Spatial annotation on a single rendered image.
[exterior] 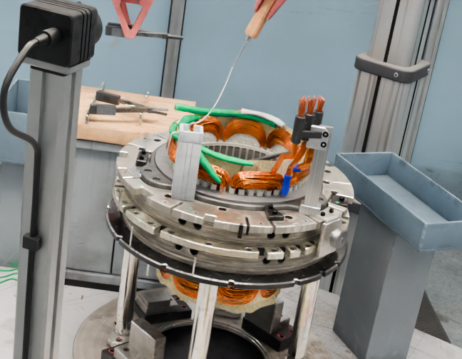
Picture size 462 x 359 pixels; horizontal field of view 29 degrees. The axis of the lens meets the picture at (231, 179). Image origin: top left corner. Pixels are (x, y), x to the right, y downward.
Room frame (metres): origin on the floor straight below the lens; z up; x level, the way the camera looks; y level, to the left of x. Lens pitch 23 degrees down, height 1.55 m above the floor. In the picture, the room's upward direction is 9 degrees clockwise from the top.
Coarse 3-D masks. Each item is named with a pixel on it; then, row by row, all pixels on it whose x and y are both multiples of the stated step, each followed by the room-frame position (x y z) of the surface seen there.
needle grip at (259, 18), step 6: (264, 0) 1.11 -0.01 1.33; (270, 0) 1.11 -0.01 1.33; (276, 0) 1.11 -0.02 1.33; (264, 6) 1.11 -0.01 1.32; (270, 6) 1.11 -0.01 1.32; (258, 12) 1.11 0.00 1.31; (264, 12) 1.11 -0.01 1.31; (252, 18) 1.11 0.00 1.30; (258, 18) 1.11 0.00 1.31; (264, 18) 1.11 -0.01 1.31; (252, 24) 1.11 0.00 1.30; (258, 24) 1.11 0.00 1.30; (264, 24) 1.11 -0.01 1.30; (246, 30) 1.11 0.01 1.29; (252, 30) 1.11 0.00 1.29; (258, 30) 1.11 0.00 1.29; (252, 36) 1.11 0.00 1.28
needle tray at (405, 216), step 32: (352, 160) 1.34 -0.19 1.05; (384, 160) 1.37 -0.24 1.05; (384, 192) 1.20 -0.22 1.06; (416, 192) 1.30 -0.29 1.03; (448, 192) 1.23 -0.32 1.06; (384, 224) 1.21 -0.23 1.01; (416, 224) 1.12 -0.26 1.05; (448, 224) 1.12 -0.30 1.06; (352, 256) 1.26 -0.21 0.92; (384, 256) 1.19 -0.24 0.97; (416, 256) 1.20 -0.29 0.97; (352, 288) 1.24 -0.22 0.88; (384, 288) 1.18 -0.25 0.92; (416, 288) 1.21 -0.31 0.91; (352, 320) 1.23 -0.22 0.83; (384, 320) 1.19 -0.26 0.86; (352, 352) 1.21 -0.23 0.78; (384, 352) 1.19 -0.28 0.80
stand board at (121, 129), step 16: (128, 96) 1.44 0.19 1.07; (144, 96) 1.45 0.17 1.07; (80, 112) 1.33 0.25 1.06; (176, 112) 1.40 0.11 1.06; (80, 128) 1.27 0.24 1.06; (96, 128) 1.27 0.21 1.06; (112, 128) 1.28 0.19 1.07; (128, 128) 1.29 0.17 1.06; (144, 128) 1.30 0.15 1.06; (160, 128) 1.31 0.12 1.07
